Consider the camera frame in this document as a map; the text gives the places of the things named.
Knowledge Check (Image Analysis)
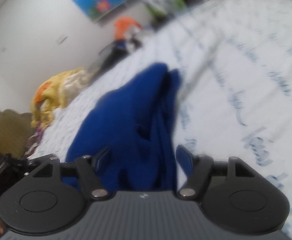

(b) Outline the blue sweater with rhinestones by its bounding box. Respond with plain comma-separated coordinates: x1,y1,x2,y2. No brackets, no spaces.
66,63,181,192

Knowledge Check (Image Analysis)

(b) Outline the olive striped headboard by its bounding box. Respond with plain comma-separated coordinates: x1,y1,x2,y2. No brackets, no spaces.
0,109,35,159

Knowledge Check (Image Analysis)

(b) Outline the purple patterned cloth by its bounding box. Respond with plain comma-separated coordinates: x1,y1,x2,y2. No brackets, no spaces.
25,125,44,157

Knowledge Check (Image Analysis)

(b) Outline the yellow crumpled duvet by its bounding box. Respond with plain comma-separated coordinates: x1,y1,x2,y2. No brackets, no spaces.
30,68,95,130

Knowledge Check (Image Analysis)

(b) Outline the white quilt with script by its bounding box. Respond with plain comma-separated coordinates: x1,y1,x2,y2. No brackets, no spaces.
33,0,292,238

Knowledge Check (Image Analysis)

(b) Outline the dark bag on floor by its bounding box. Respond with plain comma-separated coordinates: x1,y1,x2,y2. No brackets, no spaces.
88,38,142,75

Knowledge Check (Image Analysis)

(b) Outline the orange cloth item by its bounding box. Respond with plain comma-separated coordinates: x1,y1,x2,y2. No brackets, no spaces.
114,17,142,40

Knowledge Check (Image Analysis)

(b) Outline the white wall switch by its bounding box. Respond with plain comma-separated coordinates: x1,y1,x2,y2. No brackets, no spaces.
55,35,68,45

